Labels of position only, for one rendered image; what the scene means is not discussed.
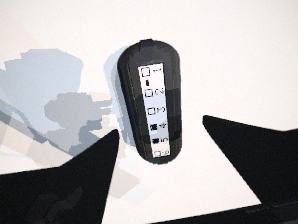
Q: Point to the dark grey switch panel with green rocker switches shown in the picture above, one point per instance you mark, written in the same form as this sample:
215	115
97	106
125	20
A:
150	77

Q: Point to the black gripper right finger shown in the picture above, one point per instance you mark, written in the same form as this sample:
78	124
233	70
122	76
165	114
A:
266	159

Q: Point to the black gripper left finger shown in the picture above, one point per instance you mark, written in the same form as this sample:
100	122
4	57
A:
81	185

